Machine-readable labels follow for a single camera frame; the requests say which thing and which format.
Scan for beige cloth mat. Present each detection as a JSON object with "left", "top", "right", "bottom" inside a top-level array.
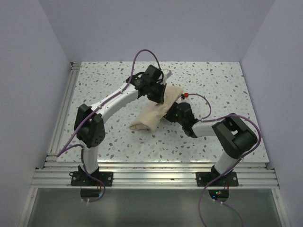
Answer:
[{"left": 129, "top": 86, "right": 184, "bottom": 131}]

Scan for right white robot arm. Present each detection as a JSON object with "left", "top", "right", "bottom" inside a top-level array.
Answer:
[{"left": 164, "top": 103, "right": 261, "bottom": 186}]

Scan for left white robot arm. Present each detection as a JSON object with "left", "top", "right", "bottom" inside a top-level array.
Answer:
[{"left": 74, "top": 65, "right": 172, "bottom": 186}]

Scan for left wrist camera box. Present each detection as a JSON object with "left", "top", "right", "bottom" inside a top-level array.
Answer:
[{"left": 162, "top": 69, "right": 172, "bottom": 79}]

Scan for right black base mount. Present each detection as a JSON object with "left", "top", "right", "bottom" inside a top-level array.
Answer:
[{"left": 196, "top": 166, "right": 239, "bottom": 187}]

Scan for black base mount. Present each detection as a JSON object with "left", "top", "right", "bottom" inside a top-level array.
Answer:
[
  {"left": 69, "top": 166, "right": 114, "bottom": 187},
  {"left": 196, "top": 166, "right": 239, "bottom": 187}
]

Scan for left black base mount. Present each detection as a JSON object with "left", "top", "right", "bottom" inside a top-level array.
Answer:
[{"left": 69, "top": 166, "right": 114, "bottom": 187}]

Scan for aluminium frame rails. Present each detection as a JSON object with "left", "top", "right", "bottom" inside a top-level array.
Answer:
[{"left": 28, "top": 61, "right": 280, "bottom": 190}]

